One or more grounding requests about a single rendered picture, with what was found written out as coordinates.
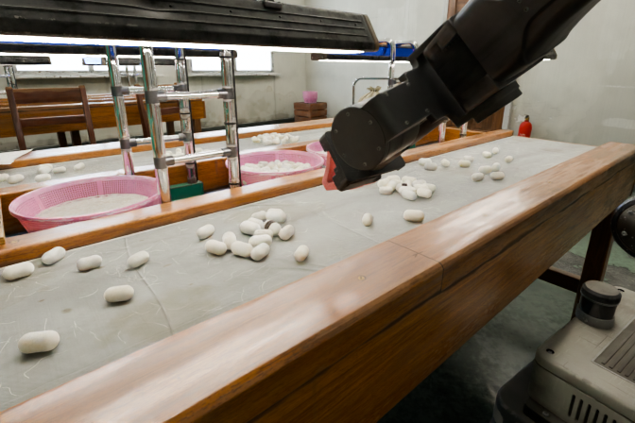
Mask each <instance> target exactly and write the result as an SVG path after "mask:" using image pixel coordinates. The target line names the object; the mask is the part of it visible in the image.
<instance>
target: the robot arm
mask: <svg viewBox="0 0 635 423"><path fill-rule="evenodd" d="M600 1H601V0H469V2H468V3H467V4H466V5H465V6H464V8H463V9H462V10H461V11H459V12H458V13H457V14H455V15H454V16H451V17H450V18H449V19H448V20H447V21H445V22H444V23H443V24H442V25H441V26H440V27H438V28H437V29H436V30H435V31H434V32H433V33H432V34H431V35H430V36H429V37H428V38H427V39H426V40H425V41H424V42H423V43H422V44H421V45H420V46H419V47H418V48H417V49H416V50H415V51H414V52H413V53H412V54H411V55H410V56H409V57H408V58H407V60H408V61H409V63H410V64H411V66H412V70H409V71H406V72H404V73H403V74H402V75H400V76H399V77H398V79H399V80H400V82H401V83H400V84H398V85H396V86H393V87H391V88H389V89H387V90H385V91H383V92H381V93H378V94H376V95H374V96H373V97H370V98H368V99H365V100H363V101H361V102H358V103H356V104H354V105H351V106H349V107H347V108H345V109H343V110H341V111H340V112H339V113H338V114H337V115H336V116H335V118H334V120H333V123H332V129H331V131H326V132H325V133H324V134H323V135H322V136H321V137H320V138H319V142H320V144H321V146H322V148H323V150H324V152H327V160H326V168H325V172H324V176H323V180H322V184H323V186H324V188H325V190H326V191H332V190H338V191H340V192H344V191H347V190H354V189H357V188H360V187H363V186H365V185H370V184H372V183H375V182H377V181H378V180H379V179H381V177H382V176H381V175H382V174H385V173H388V172H392V171H395V170H397V171H399V170H401V169H402V168H403V167H405V162H404V160H403V157H402V155H401V154H402V153H403V152H404V151H405V150H407V149H408V148H409V147H411V146H412V145H413V144H415V143H416V142H418V141H419V140H420V139H422V138H423V137H424V136H425V135H427V134H428V133H429V132H431V131H432V130H433V129H435V128H436V127H438V126H439V125H440V124H442V123H443V122H444V121H446V120H447V119H448V118H449V119H450V120H451V121H452V122H453V123H454V124H455V126H456V127H457V128H459V127H461V126H462V125H464V124H465V123H467V122H468V121H470V120H471V119H472V118H473V119H474V120H475V122H476V123H477V124H478V123H480V122H482V121H483V120H485V119H486V118H488V117H489V116H491V115H492V114H493V113H495V112H496V111H498V110H500V109H501V108H503V107H504V106H506V105H507V104H509V103H510V102H512V101H513V100H515V99H516V98H518V97H519V96H521V95H522V94H523V93H522V92H521V90H520V89H519V87H520V85H519V84H518V82H517V81H516V80H515V79H517V78H518V77H519V76H521V75H523V74H524V73H526V72H527V71H528V70H530V69H531V68H533V67H534V66H536V65H537V64H539V63H540V62H541V61H543V60H544V59H546V58H548V56H547V55H546V54H548V53H549V52H550V51H552V50H553V49H554V48H555V47H557V46H558V45H559V44H561V43H562V42H563V41H565V40H566V38H567V37H568V35H569V33H570V32H571V30H572V29H573V28H574V27H575V26H576V25H577V24H578V22H579V21H580V20H581V19H582V18H583V17H584V16H585V15H586V14H587V13H588V12H589V11H590V10H591V9H592V8H593V7H594V6H595V5H596V4H597V3H599V2H600ZM512 81H513V82H512ZM509 83H510V84H509ZM482 102H483V103H482ZM479 104H480V105H479ZM476 106H477V107H476Z"/></svg>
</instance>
